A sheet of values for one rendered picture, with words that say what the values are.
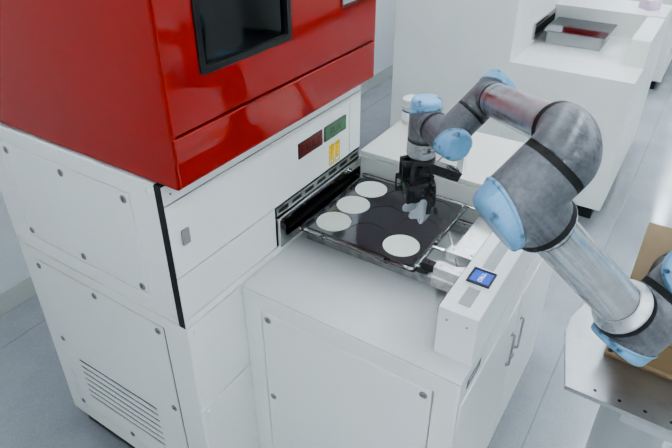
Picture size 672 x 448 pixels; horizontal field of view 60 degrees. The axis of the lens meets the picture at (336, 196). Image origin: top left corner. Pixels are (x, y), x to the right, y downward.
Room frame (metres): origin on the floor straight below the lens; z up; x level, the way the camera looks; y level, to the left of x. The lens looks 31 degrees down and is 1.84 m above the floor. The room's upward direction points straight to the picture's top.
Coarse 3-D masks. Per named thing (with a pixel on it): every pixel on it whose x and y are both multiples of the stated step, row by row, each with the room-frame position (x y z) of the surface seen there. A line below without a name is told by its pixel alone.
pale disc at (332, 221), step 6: (324, 216) 1.43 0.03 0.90; (330, 216) 1.43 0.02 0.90; (336, 216) 1.43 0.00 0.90; (342, 216) 1.43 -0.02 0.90; (348, 216) 1.43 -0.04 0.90; (318, 222) 1.39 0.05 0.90; (324, 222) 1.39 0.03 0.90; (330, 222) 1.39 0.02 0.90; (336, 222) 1.39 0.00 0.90; (342, 222) 1.39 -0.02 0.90; (348, 222) 1.39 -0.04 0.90; (324, 228) 1.36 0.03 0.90; (330, 228) 1.36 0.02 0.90; (336, 228) 1.36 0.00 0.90; (342, 228) 1.36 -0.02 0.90
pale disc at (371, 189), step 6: (360, 186) 1.60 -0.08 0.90; (366, 186) 1.60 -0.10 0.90; (372, 186) 1.60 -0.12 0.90; (378, 186) 1.60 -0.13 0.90; (384, 186) 1.60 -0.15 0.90; (360, 192) 1.56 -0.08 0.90; (366, 192) 1.56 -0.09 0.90; (372, 192) 1.56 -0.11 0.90; (378, 192) 1.56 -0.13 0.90; (384, 192) 1.56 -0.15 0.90
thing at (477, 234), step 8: (480, 224) 1.41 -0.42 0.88; (472, 232) 1.37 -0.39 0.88; (480, 232) 1.37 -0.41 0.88; (488, 232) 1.37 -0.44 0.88; (464, 240) 1.33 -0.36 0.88; (472, 240) 1.33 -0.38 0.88; (480, 240) 1.33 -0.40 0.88; (464, 248) 1.30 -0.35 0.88; (472, 248) 1.30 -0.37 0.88; (432, 280) 1.17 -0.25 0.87; (440, 280) 1.16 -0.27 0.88; (440, 288) 1.16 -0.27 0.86; (448, 288) 1.15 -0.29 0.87
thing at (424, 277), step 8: (312, 240) 1.41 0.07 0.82; (320, 240) 1.40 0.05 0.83; (336, 248) 1.37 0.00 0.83; (344, 248) 1.35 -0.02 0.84; (360, 256) 1.33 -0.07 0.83; (368, 256) 1.31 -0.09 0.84; (376, 264) 1.30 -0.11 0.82; (384, 264) 1.28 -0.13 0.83; (400, 272) 1.26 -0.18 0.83; (408, 272) 1.24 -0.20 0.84; (416, 272) 1.23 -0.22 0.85; (424, 272) 1.23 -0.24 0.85; (416, 280) 1.23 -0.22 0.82; (424, 280) 1.22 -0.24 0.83
